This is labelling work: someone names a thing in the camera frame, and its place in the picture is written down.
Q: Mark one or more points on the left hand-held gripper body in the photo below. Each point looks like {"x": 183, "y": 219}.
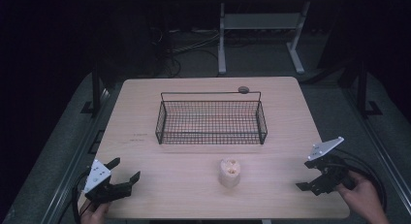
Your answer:
{"x": 106, "y": 188}

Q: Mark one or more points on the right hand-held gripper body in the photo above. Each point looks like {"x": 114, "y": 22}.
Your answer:
{"x": 329, "y": 172}

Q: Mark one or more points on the pale beige food piece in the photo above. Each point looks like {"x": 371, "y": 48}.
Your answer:
{"x": 230, "y": 173}

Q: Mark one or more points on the person's left hand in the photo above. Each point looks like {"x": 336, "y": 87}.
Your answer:
{"x": 93, "y": 215}

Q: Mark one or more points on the person's right hand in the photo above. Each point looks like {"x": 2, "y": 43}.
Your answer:
{"x": 362, "y": 198}

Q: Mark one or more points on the black metal stand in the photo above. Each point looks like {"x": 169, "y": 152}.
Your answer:
{"x": 363, "y": 88}
{"x": 96, "y": 89}

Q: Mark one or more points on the grey round knob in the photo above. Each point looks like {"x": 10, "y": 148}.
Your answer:
{"x": 243, "y": 89}

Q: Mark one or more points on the aluminium frame rail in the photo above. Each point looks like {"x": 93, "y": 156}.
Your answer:
{"x": 76, "y": 156}
{"x": 378, "y": 146}

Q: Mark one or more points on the white metal table frame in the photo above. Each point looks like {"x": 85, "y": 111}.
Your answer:
{"x": 258, "y": 22}

